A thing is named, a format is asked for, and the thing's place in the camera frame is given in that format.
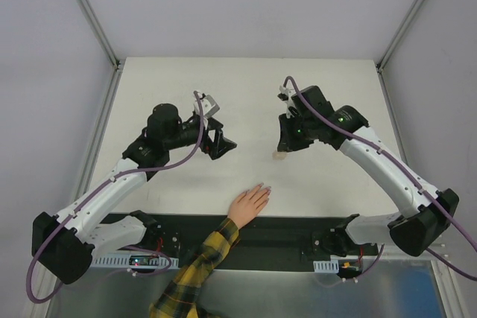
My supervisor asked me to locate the beige nail polish bottle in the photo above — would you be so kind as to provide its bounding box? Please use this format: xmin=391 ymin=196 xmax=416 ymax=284
xmin=272 ymin=150 xmax=288 ymax=160

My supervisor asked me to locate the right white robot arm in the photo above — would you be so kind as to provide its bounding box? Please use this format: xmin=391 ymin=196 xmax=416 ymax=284
xmin=277 ymin=86 xmax=459 ymax=257

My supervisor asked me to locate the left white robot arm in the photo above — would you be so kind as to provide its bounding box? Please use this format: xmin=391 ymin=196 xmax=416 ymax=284
xmin=31 ymin=95 xmax=237 ymax=284

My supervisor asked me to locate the yellow plaid sleeve forearm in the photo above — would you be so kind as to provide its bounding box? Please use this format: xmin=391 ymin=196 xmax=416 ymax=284
xmin=149 ymin=218 xmax=239 ymax=317

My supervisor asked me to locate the person's hand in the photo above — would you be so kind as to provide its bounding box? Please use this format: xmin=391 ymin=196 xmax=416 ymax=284
xmin=227 ymin=183 xmax=271 ymax=229

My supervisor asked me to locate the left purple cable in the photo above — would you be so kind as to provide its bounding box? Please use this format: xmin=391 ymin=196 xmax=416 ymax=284
xmin=28 ymin=90 xmax=206 ymax=303

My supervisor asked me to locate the purple cable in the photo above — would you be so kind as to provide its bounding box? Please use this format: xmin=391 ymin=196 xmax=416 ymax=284
xmin=283 ymin=75 xmax=477 ymax=287
xmin=28 ymin=90 xmax=206 ymax=303

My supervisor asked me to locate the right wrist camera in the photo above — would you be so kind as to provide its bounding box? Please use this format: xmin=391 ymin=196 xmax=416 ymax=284
xmin=277 ymin=85 xmax=298 ymax=118

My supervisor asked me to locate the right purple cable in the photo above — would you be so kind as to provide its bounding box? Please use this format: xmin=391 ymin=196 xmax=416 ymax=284
xmin=283 ymin=75 xmax=477 ymax=287

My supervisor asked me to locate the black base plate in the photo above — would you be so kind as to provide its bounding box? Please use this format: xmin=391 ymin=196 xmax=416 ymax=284
xmin=137 ymin=214 xmax=341 ymax=272

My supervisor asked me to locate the right white cable duct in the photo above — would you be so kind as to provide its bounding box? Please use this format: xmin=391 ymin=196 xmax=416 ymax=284
xmin=313 ymin=259 xmax=340 ymax=274

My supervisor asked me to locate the white cable duct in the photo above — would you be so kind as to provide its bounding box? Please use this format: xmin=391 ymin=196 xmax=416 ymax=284
xmin=91 ymin=252 xmax=179 ymax=270
xmin=313 ymin=259 xmax=340 ymax=274

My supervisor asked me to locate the left white cable duct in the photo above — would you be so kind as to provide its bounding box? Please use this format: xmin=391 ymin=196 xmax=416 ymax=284
xmin=91 ymin=252 xmax=179 ymax=270

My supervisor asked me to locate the left aluminium frame post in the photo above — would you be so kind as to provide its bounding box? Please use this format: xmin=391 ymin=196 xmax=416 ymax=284
xmin=76 ymin=0 xmax=121 ymax=69

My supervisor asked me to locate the aluminium frame post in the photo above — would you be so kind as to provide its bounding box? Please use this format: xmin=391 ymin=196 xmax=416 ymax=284
xmin=376 ymin=0 xmax=427 ymax=74
xmin=76 ymin=0 xmax=121 ymax=69

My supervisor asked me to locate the left aluminium frame rail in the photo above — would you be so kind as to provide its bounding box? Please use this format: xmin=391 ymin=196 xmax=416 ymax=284
xmin=21 ymin=60 xmax=126 ymax=317

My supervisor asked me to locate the aluminium frame rail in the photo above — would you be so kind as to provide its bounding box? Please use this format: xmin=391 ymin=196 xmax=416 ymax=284
xmin=21 ymin=60 xmax=126 ymax=317
xmin=376 ymin=69 xmax=469 ymax=317

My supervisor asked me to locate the right aluminium frame post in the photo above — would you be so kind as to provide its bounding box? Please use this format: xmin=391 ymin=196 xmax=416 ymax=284
xmin=376 ymin=0 xmax=427 ymax=74

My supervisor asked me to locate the right aluminium frame rail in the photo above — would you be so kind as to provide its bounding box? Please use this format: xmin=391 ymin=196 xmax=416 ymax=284
xmin=376 ymin=69 xmax=469 ymax=317

